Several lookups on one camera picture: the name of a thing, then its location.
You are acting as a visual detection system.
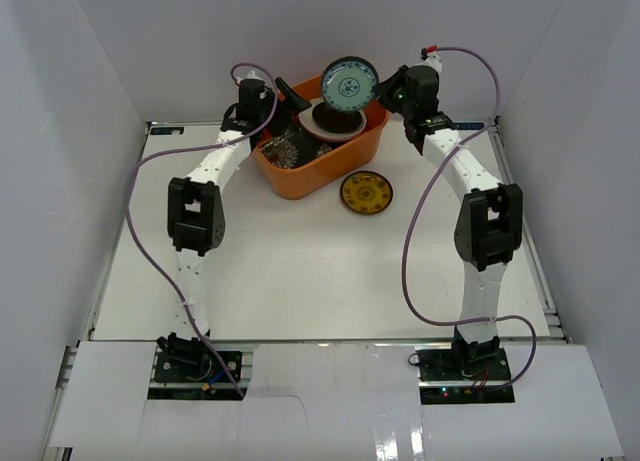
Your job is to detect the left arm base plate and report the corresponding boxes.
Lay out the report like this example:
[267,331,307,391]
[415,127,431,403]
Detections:
[147,344,247,401]

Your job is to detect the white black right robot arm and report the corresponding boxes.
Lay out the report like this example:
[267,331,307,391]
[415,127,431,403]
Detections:
[375,64,523,380]

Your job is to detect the cream round plate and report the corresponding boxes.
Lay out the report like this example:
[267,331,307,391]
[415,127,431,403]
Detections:
[298,98,367,143]

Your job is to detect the orange plastic bin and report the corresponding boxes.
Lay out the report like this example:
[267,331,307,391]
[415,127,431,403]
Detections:
[251,102,389,200]

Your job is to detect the black round plate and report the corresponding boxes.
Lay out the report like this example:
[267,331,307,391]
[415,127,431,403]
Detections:
[312,102,363,134]

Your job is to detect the left blue corner label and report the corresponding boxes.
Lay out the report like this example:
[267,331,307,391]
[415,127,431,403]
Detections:
[149,126,185,136]

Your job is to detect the right blue corner label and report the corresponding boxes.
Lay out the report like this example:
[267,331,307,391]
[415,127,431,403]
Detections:
[454,122,485,131]

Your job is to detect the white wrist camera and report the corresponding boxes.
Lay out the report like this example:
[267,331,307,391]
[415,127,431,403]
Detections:
[420,45,443,75]
[231,66,264,84]

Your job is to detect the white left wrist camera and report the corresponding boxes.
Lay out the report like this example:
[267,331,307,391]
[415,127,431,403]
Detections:
[231,66,264,84]

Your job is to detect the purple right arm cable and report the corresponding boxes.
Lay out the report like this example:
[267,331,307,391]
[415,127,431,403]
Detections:
[402,44,539,392]

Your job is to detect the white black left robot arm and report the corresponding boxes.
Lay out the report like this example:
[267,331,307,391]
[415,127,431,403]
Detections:
[155,77,325,382]

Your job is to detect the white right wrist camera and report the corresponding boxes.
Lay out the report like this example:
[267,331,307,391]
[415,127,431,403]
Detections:
[420,45,443,75]

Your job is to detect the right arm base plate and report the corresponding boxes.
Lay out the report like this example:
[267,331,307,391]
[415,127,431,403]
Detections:
[407,348,516,406]

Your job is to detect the yellow patterned round plate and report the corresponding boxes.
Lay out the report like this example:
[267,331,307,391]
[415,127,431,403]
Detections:
[339,170,394,216]

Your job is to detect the black square floral plate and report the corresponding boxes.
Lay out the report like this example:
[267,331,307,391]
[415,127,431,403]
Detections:
[260,126,333,169]

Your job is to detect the blue corner label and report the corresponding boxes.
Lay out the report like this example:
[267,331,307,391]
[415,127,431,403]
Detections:
[149,126,185,136]
[454,122,485,131]

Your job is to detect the blue patterned round plate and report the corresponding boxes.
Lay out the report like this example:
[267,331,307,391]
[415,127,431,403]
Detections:
[320,56,379,113]

